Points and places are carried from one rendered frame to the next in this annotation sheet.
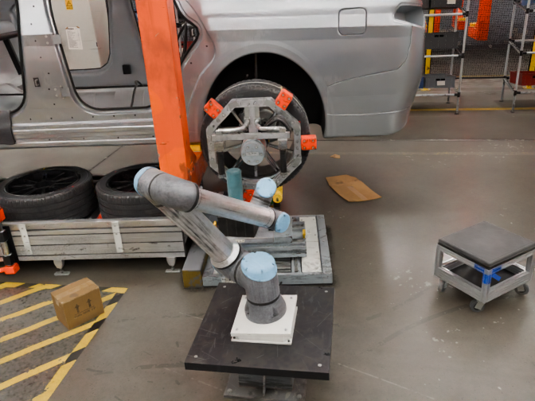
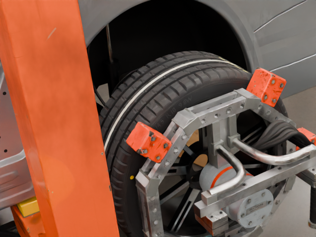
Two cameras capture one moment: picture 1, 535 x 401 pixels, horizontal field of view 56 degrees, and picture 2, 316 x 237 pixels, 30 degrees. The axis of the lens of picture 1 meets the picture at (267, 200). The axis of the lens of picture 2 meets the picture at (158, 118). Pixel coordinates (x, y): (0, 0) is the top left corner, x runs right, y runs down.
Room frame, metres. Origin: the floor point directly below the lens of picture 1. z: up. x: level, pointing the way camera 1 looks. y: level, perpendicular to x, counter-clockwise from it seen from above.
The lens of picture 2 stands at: (1.61, 0.93, 1.93)
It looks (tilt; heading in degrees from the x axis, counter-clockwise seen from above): 30 degrees down; 331
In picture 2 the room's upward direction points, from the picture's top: 7 degrees counter-clockwise
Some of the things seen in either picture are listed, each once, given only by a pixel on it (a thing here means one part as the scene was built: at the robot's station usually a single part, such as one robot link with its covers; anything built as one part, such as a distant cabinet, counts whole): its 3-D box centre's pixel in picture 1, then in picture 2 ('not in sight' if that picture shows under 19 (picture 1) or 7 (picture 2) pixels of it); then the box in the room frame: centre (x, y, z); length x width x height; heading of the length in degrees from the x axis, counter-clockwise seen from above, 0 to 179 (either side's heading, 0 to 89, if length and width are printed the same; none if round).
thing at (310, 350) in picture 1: (267, 347); not in sight; (1.87, 0.04, 0.15); 0.60 x 0.60 x 0.30; 80
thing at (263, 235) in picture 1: (236, 233); not in sight; (2.49, 0.19, 0.44); 0.43 x 0.17 x 0.03; 87
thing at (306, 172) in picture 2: (283, 142); (310, 170); (2.59, -0.10, 0.93); 0.09 x 0.05 x 0.05; 177
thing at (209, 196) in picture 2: (232, 120); (213, 160); (2.69, 0.16, 1.03); 0.19 x 0.18 x 0.11; 177
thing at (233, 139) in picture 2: (269, 118); (271, 136); (2.68, -0.03, 1.03); 0.19 x 0.18 x 0.11; 177
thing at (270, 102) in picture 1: (254, 145); (221, 179); (2.80, 0.06, 0.85); 0.54 x 0.07 x 0.54; 87
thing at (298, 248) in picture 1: (268, 239); not in sight; (2.97, 0.01, 0.13); 0.50 x 0.36 x 0.10; 87
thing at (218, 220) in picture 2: (220, 144); (210, 216); (2.61, 0.24, 0.93); 0.09 x 0.05 x 0.05; 177
